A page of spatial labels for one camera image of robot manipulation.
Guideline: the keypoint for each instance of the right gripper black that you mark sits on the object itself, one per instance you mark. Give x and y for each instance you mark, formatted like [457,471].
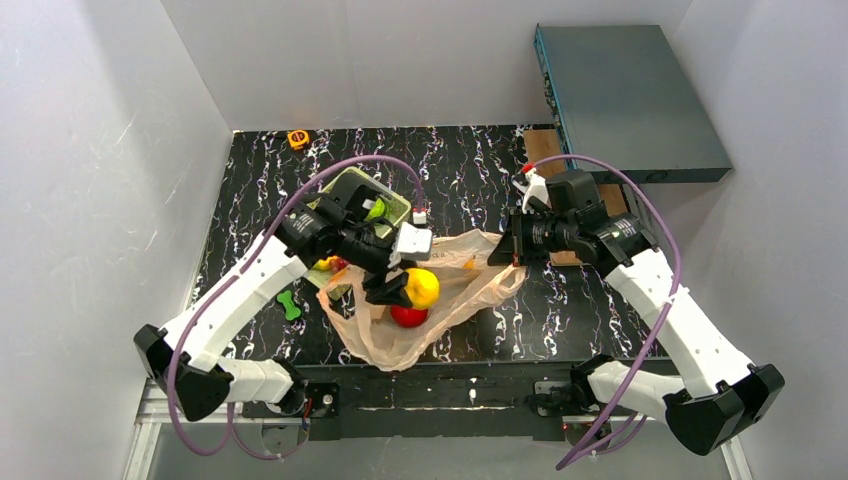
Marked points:
[514,237]

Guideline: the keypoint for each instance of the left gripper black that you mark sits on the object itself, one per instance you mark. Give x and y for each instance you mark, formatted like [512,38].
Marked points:
[387,276]

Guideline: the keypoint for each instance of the red fake apple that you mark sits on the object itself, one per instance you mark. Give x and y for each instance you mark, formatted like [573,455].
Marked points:
[408,318]

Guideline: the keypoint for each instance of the yellow fake lemon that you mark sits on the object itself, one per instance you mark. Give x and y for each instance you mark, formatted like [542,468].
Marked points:
[422,288]

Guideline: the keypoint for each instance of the translucent peach plastic bag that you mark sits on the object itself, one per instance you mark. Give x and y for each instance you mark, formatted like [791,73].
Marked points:
[467,284]

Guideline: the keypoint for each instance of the pale green plastic basket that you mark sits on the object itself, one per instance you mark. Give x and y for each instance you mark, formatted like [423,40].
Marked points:
[363,195]

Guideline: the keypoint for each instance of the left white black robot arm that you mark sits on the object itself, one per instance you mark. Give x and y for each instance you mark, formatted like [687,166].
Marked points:
[185,356]

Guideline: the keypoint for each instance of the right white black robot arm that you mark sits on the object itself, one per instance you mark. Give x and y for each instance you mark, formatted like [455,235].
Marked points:
[717,392]

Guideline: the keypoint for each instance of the green fake lime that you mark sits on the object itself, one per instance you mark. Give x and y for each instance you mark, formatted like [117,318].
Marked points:
[376,208]

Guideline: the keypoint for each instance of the green bone-shaped toy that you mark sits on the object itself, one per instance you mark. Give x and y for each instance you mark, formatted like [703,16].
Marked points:
[286,300]

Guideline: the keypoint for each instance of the grey metal box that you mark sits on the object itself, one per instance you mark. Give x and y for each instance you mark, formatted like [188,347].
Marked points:
[619,94]

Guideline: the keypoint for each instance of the orange tape measure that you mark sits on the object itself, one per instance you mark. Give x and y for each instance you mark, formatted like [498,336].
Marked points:
[298,139]

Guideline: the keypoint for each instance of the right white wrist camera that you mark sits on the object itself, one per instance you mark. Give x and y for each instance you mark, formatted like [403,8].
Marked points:
[533,188]

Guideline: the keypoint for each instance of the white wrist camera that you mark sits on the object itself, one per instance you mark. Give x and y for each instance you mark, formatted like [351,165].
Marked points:
[413,239]
[533,188]

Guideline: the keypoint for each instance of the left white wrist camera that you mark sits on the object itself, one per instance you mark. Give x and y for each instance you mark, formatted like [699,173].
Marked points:
[413,239]

